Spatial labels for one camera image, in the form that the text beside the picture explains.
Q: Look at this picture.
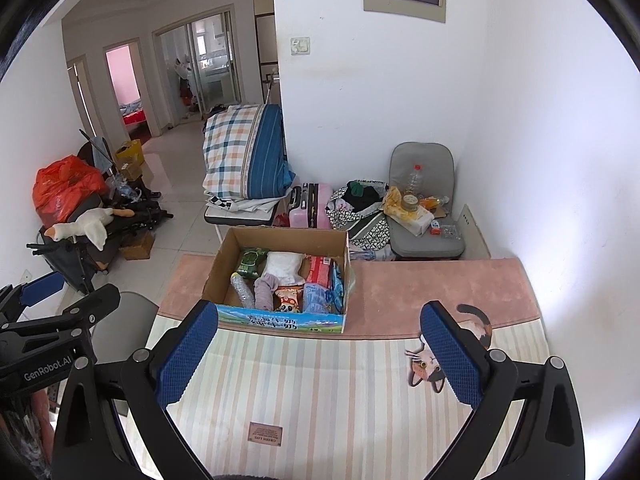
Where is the plastic water bottle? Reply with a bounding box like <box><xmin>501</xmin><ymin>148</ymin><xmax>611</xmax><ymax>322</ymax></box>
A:
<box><xmin>406</xmin><ymin>164</ymin><xmax>423</xmax><ymax>196</ymax></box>

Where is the dark fuzzy sleeve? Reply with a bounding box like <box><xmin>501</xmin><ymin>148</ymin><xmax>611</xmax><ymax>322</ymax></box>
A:
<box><xmin>209</xmin><ymin>474</ymin><xmax>277</xmax><ymax>480</ymax></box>

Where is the white goose plush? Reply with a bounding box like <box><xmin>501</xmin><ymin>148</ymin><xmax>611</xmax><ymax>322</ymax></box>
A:
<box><xmin>44</xmin><ymin>208</ymin><xmax>134</xmax><ymax>252</ymax></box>

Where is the orange plastic bag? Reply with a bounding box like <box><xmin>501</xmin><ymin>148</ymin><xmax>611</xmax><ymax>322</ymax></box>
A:
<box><xmin>32</xmin><ymin>155</ymin><xmax>108</xmax><ymax>228</ymax></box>

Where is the plaid folded bedding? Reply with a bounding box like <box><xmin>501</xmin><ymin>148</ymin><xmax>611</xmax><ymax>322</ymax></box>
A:
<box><xmin>203</xmin><ymin>104</ymin><xmax>295</xmax><ymax>202</ymax></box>

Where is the cardboard milk box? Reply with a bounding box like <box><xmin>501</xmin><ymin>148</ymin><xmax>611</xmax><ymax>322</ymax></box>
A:
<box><xmin>202</xmin><ymin>228</ymin><xmax>352</xmax><ymax>337</ymax></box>

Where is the green snack packet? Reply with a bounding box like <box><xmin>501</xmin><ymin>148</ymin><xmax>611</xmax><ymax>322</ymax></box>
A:
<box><xmin>236</xmin><ymin>247</ymin><xmax>269</xmax><ymax>280</ymax></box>

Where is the striped cat table mat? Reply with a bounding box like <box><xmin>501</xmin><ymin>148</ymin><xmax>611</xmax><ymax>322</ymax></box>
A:
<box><xmin>168</xmin><ymin>258</ymin><xmax>549</xmax><ymax>479</ymax></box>

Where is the blue wafer packet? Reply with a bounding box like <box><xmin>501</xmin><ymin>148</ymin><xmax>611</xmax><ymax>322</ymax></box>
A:
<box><xmin>330</xmin><ymin>261</ymin><xmax>344</xmax><ymax>314</ymax></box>

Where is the brown cardboard box on floor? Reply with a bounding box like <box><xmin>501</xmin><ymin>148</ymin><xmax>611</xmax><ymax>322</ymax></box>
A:
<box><xmin>119</xmin><ymin>231</ymin><xmax>155</xmax><ymax>261</ymax></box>

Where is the tape roll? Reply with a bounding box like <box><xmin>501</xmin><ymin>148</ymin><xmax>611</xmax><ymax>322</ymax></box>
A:
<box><xmin>401</xmin><ymin>193</ymin><xmax>419</xmax><ymax>212</ymax></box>

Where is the pink suitcase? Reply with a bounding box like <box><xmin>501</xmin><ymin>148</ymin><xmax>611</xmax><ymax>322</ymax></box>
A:
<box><xmin>288</xmin><ymin>183</ymin><xmax>333</xmax><ymax>230</ymax></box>

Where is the small bottle in box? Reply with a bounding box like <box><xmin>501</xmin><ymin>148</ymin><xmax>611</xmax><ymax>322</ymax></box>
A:
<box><xmin>230</xmin><ymin>272</ymin><xmax>255</xmax><ymax>309</ymax></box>

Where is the wall switch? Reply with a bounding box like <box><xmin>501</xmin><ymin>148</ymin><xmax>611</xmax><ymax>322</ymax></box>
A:
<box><xmin>290</xmin><ymin>37</ymin><xmax>311</xmax><ymax>56</ymax></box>

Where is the lilac soft cloth toy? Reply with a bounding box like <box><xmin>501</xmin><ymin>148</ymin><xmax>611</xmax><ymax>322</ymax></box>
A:
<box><xmin>254</xmin><ymin>273</ymin><xmax>279</xmax><ymax>311</ymax></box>

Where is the red snack packet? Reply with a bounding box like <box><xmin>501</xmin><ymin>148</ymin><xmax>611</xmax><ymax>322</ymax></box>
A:
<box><xmin>306</xmin><ymin>256</ymin><xmax>333</xmax><ymax>288</ymax></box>

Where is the grey chair by wall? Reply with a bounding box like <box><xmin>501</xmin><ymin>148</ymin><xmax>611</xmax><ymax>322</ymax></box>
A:
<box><xmin>388</xmin><ymin>142</ymin><xmax>465</xmax><ymax>260</ymax></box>

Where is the panda snack packet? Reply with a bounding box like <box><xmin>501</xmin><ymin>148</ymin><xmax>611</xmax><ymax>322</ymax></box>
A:
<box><xmin>274</xmin><ymin>285</ymin><xmax>304</xmax><ymax>313</ymax></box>

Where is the white soft pouch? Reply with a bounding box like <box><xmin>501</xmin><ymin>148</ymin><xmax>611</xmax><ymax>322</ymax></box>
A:
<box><xmin>264</xmin><ymin>252</ymin><xmax>305</xmax><ymax>286</ymax></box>

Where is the yellow bag on chair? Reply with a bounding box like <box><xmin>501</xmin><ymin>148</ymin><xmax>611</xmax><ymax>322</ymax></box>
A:
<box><xmin>383</xmin><ymin>186</ymin><xmax>435</xmax><ymax>236</ymax></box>

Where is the black white clothes pile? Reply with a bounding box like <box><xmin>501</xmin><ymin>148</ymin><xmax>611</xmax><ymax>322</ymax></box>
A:
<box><xmin>326</xmin><ymin>180</ymin><xmax>390</xmax><ymax>259</ymax></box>

